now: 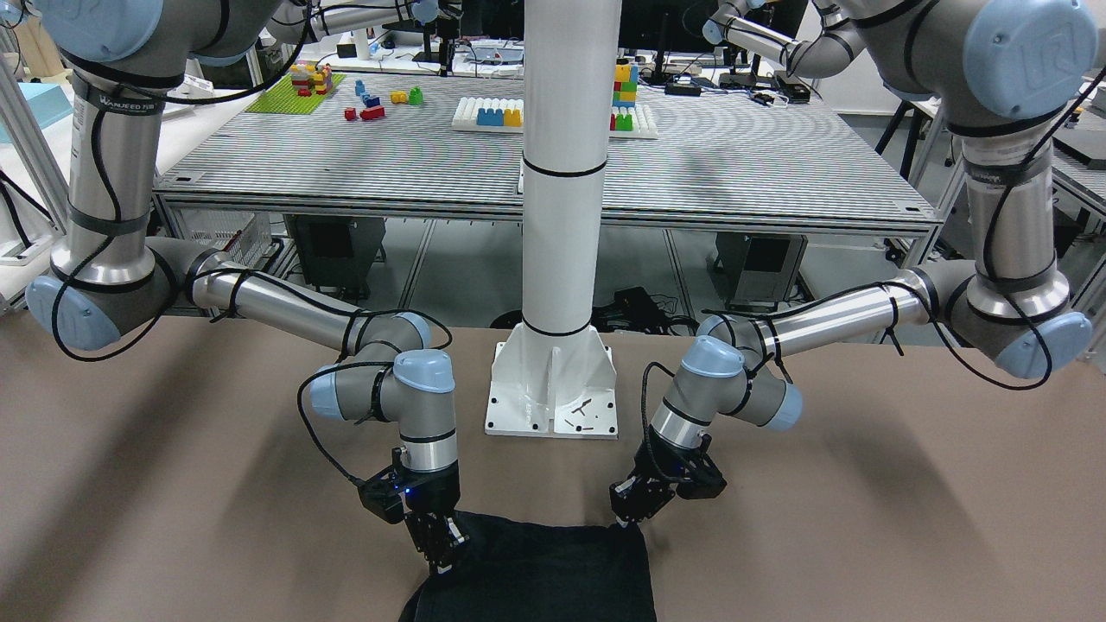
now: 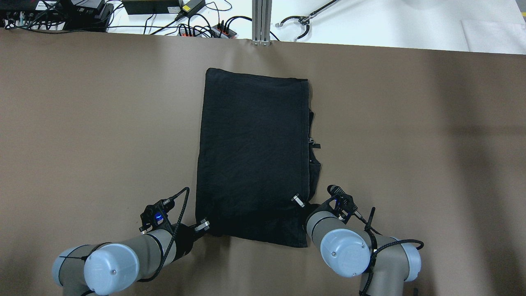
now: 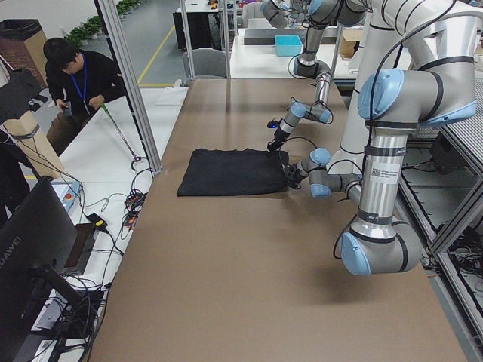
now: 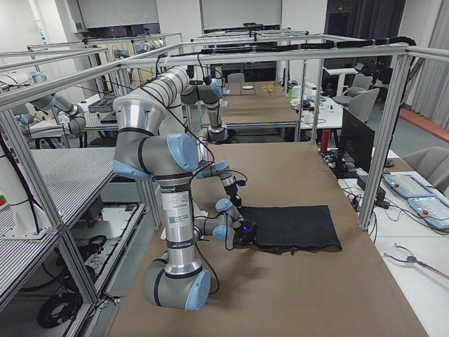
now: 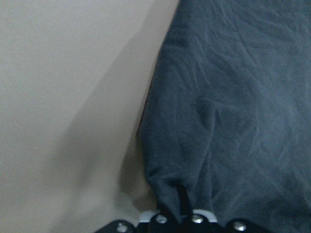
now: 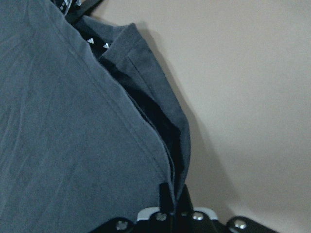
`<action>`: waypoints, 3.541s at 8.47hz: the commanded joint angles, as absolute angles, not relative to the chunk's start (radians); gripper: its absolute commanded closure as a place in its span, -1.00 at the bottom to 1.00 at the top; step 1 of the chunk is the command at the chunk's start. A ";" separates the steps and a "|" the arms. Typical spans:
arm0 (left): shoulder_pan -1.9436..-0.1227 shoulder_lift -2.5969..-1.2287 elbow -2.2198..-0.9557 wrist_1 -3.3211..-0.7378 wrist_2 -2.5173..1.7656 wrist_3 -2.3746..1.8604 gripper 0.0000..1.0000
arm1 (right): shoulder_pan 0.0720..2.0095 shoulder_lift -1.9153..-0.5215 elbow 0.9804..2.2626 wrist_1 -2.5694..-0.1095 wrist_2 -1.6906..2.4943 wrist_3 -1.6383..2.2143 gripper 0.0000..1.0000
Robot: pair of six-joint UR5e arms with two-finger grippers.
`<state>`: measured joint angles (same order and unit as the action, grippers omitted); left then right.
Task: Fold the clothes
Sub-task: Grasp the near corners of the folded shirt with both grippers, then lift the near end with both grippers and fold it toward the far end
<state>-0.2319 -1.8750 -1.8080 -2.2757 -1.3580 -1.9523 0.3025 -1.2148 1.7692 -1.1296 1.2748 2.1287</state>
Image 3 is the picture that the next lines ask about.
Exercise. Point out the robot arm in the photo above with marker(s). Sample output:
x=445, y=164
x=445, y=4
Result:
x=306, y=65
x=416, y=71

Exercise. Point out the black t-shirt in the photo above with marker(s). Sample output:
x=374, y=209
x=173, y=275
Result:
x=234, y=172

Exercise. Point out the grey fabric chair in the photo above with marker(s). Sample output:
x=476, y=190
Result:
x=209, y=63

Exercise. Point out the black Huawei monitor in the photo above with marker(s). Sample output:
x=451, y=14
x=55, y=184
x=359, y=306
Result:
x=39, y=246

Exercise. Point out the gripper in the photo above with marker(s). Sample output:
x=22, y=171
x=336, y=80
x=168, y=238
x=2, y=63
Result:
x=278, y=136
x=293, y=174

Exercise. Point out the black power strip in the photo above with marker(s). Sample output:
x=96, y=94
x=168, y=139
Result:
x=133, y=205

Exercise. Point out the seated person in black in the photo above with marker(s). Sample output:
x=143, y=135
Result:
x=79, y=82

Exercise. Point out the aluminium frame post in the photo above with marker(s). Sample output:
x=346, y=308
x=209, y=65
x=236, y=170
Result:
x=112, y=27

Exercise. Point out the teach pendant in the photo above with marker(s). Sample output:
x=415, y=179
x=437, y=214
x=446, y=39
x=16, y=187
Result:
x=67, y=191

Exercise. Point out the cardboard box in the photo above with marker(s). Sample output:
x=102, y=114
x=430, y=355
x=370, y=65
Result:
x=350, y=42

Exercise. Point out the light blue plastic box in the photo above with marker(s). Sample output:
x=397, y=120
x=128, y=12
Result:
x=288, y=45

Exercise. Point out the reacher grabber tool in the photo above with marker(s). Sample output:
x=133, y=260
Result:
x=136, y=158

